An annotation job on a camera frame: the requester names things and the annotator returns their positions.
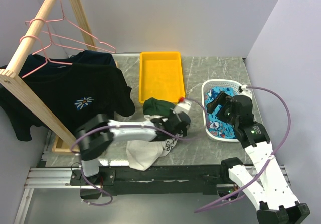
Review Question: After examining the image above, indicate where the green and white t shirt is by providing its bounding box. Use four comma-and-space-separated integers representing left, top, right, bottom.
126, 98, 178, 171

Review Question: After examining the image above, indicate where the yellow plastic tray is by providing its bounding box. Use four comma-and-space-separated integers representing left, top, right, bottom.
138, 52, 185, 104

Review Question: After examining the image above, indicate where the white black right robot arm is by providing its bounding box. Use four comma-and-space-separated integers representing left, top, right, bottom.
207, 92, 310, 223

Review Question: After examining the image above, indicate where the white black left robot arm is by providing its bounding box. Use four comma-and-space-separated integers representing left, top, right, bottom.
75, 110, 191, 185

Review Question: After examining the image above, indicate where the black daisy t shirt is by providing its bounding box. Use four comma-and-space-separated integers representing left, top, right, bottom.
0, 62, 136, 142

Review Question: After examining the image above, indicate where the dark navy t shirt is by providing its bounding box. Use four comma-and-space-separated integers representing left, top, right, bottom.
23, 50, 116, 68

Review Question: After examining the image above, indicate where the blue shark print cloth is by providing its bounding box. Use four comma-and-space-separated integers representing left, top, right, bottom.
204, 86, 237, 141

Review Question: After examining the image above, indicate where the white plastic basket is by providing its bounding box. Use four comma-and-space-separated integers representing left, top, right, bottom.
201, 79, 242, 143

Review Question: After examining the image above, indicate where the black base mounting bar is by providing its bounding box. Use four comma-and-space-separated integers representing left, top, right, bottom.
70, 164, 235, 199

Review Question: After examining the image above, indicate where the wooden clothes rack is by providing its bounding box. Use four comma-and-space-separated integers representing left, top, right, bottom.
1, 0, 98, 146

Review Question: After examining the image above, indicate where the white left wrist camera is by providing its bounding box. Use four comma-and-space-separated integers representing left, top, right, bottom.
174, 97, 192, 114

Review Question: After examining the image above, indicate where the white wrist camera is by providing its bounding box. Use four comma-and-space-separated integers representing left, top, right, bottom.
238, 84, 253, 100
174, 97, 192, 114

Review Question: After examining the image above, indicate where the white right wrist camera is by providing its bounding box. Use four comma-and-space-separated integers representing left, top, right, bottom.
238, 84, 253, 100

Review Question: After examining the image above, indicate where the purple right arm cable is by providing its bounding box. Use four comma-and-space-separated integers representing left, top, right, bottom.
194, 85, 291, 213

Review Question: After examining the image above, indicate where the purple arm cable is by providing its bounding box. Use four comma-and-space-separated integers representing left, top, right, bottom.
194, 85, 291, 213
70, 97, 209, 206

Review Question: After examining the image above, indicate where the pink wire hanger rear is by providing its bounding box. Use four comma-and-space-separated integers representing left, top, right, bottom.
47, 0, 116, 54

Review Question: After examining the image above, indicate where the pink wire hanger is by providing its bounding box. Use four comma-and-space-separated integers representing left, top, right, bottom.
19, 35, 72, 79
47, 0, 116, 54
25, 18, 101, 51

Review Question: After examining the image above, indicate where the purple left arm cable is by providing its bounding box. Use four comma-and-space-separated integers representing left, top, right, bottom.
70, 97, 209, 206

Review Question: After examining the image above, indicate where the pink wire hanger middle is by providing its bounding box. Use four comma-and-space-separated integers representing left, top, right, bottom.
25, 18, 101, 51

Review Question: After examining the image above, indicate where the aluminium rail frame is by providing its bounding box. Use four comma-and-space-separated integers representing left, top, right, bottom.
14, 167, 93, 224

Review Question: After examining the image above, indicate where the pink wire hanger front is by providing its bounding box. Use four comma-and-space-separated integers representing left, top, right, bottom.
19, 35, 72, 79

